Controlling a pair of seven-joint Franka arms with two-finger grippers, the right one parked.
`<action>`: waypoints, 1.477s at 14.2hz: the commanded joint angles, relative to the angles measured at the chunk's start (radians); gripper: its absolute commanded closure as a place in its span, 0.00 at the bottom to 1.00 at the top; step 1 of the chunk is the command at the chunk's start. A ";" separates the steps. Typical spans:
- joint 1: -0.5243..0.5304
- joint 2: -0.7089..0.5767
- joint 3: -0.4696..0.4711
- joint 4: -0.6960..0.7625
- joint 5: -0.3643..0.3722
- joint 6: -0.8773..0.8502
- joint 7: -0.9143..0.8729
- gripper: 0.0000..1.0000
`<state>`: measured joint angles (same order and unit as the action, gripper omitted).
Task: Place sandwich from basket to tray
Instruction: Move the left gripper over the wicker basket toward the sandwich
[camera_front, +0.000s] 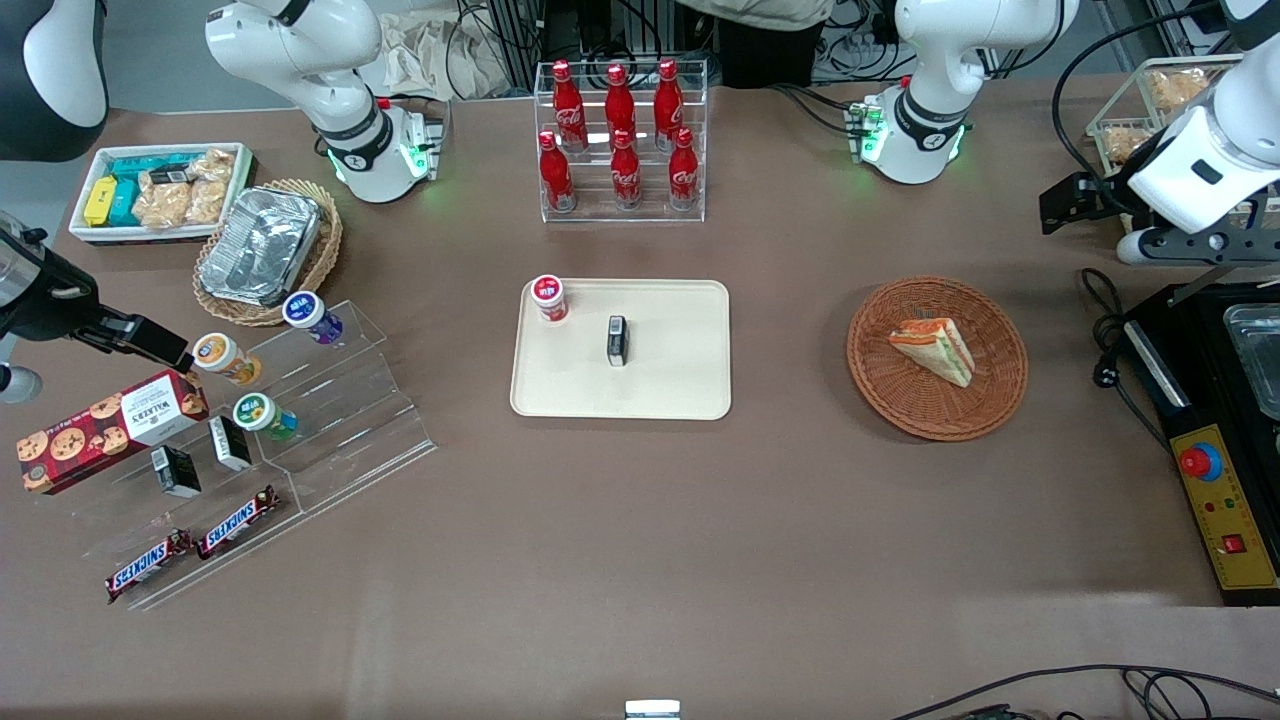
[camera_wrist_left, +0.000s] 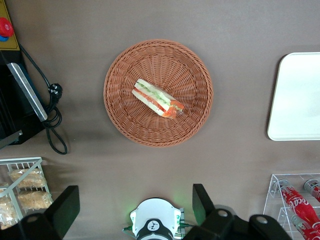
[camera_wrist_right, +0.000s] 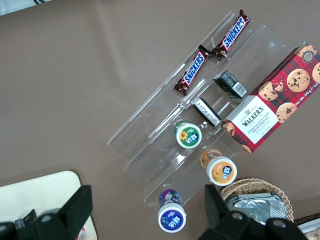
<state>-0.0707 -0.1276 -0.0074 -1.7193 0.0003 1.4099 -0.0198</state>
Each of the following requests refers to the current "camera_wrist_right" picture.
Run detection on purple lid yogurt cup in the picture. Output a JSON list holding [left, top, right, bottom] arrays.
[[157, 189, 188, 232]]

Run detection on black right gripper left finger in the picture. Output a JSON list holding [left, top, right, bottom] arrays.
[[33, 184, 94, 240]]

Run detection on small black carton box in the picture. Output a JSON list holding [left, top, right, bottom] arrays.
[[14, 209, 38, 230], [191, 97, 222, 128], [212, 69, 248, 99]]

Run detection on white plastic snack bin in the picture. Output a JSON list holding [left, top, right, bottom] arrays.
[[296, 219, 320, 240]]

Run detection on aluminium foil tray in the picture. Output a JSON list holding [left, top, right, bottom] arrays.
[[226, 192, 290, 222]]

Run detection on red lid yogurt cup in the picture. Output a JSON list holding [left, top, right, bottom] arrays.
[[76, 226, 87, 240]]

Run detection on Snickers chocolate bar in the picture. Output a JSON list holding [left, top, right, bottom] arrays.
[[174, 44, 210, 96], [211, 9, 252, 60]]

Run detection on green lid yogurt cup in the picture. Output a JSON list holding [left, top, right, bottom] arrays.
[[174, 120, 203, 150]]

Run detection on red Walkers shortbread box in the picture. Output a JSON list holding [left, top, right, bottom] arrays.
[[221, 43, 320, 155]]

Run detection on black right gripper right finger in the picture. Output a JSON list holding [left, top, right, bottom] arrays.
[[199, 184, 251, 240]]

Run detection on clear acrylic stepped display stand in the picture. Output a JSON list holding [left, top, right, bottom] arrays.
[[106, 10, 307, 206]]

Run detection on orange lid yogurt cup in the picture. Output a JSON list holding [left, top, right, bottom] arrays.
[[201, 149, 238, 186]]

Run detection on light wicker basket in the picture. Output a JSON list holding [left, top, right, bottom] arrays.
[[219, 177, 295, 223]]

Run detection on cream plastic serving tray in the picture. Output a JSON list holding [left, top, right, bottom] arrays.
[[0, 170, 96, 240]]

